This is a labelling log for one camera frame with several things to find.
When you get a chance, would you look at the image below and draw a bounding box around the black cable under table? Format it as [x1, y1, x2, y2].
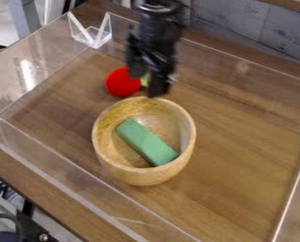
[0, 213, 31, 242]

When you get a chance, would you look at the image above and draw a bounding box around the round wooden bowl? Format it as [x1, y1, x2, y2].
[91, 96, 195, 186]

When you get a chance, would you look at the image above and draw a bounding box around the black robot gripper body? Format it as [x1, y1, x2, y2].
[126, 0, 187, 69]

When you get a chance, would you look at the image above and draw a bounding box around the black metal bracket with bolt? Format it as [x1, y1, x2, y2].
[13, 209, 60, 242]

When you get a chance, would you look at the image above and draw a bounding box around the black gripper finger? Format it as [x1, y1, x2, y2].
[147, 65, 174, 98]
[127, 47, 148, 78]

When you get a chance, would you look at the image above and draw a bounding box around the clear acrylic tray enclosure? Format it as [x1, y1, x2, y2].
[0, 13, 300, 242]

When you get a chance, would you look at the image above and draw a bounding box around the green rectangular block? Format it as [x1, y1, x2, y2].
[115, 118, 178, 166]

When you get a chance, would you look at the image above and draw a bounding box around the red plush fruit green stem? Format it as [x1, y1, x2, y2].
[104, 67, 150, 97]

